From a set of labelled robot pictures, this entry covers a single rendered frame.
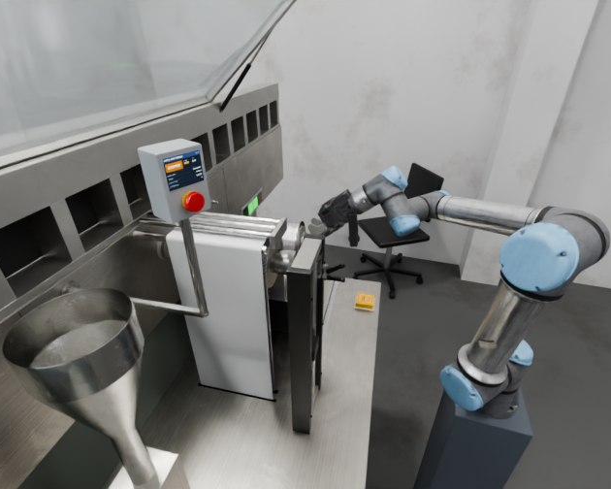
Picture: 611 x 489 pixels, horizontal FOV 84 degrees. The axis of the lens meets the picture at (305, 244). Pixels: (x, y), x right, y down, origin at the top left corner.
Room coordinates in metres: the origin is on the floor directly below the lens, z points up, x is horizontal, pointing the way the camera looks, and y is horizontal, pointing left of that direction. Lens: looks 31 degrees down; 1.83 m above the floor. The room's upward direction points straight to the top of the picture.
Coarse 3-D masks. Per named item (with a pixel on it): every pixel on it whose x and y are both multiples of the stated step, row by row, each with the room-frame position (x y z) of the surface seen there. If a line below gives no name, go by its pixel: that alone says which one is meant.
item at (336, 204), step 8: (344, 192) 0.97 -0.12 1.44; (328, 200) 1.03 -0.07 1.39; (336, 200) 0.98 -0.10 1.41; (344, 200) 0.96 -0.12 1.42; (352, 200) 0.95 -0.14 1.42; (320, 208) 0.99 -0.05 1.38; (328, 208) 0.95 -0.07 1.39; (336, 208) 0.97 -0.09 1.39; (344, 208) 0.96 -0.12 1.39; (352, 208) 0.94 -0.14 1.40; (320, 216) 0.96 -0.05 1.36; (328, 216) 0.96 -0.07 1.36; (336, 216) 0.95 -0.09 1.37; (344, 216) 0.96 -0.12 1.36; (328, 224) 0.96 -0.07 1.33; (336, 224) 0.95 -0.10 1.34
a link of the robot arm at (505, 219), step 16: (432, 192) 0.97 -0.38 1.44; (432, 208) 0.90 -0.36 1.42; (448, 208) 0.86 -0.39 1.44; (464, 208) 0.82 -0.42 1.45; (480, 208) 0.79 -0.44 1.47; (496, 208) 0.76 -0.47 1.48; (512, 208) 0.74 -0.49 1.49; (528, 208) 0.72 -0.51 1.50; (544, 208) 0.68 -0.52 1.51; (560, 208) 0.67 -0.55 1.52; (464, 224) 0.82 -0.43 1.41; (480, 224) 0.77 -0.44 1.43; (496, 224) 0.74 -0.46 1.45; (512, 224) 0.71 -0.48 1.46; (528, 224) 0.68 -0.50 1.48; (608, 240) 0.55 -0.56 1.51
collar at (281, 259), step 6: (276, 252) 0.74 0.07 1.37; (282, 252) 0.74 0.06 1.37; (288, 252) 0.74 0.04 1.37; (294, 252) 0.74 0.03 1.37; (276, 258) 0.73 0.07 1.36; (282, 258) 0.72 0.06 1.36; (288, 258) 0.72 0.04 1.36; (294, 258) 0.73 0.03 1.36; (270, 264) 0.72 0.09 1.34; (276, 264) 0.72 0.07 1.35; (282, 264) 0.72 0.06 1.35; (288, 264) 0.71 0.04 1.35; (276, 270) 0.72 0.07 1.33; (282, 270) 0.71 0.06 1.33
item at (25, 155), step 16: (288, 0) 1.17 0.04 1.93; (256, 48) 1.22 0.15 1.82; (240, 64) 1.21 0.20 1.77; (224, 80) 1.23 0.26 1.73; (240, 80) 1.25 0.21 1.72; (160, 112) 0.98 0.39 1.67; (176, 112) 1.04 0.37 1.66; (112, 128) 0.79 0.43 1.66; (64, 144) 0.66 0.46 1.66; (0, 160) 0.55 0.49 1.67; (16, 160) 0.57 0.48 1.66
